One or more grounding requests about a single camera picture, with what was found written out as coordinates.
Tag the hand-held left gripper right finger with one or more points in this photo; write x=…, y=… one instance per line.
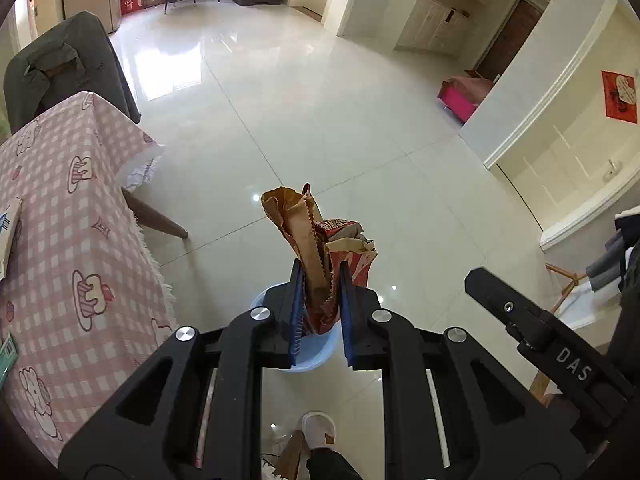
x=346, y=315

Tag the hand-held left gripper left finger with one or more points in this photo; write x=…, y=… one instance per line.
x=296, y=310

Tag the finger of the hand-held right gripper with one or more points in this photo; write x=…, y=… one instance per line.
x=500, y=300

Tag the light blue plastic bucket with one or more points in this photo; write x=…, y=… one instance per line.
x=312, y=355

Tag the brown red paper bag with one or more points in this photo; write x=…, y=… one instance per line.
x=310, y=240

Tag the blue white carton box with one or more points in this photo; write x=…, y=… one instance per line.
x=9, y=235

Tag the wooden drying rack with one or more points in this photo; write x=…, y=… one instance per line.
x=565, y=285

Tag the person's white slipper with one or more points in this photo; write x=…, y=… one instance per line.
x=317, y=430

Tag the hanging clothes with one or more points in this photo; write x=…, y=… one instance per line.
x=617, y=255

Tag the person's dark trouser leg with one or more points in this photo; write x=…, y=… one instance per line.
x=330, y=467

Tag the wooden table leg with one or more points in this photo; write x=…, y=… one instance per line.
x=155, y=220

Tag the pink storage box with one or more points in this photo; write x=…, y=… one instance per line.
x=460, y=92

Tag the pink checked tablecloth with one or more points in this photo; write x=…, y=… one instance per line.
x=75, y=240

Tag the brown door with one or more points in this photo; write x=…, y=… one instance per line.
x=510, y=35

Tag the white cupboard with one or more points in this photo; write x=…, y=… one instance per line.
x=435, y=22

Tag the chair with grey jacket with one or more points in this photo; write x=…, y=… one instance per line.
x=75, y=70

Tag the red cardboard box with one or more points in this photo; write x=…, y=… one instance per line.
x=132, y=2

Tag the red wall decoration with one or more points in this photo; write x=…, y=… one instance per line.
x=621, y=96

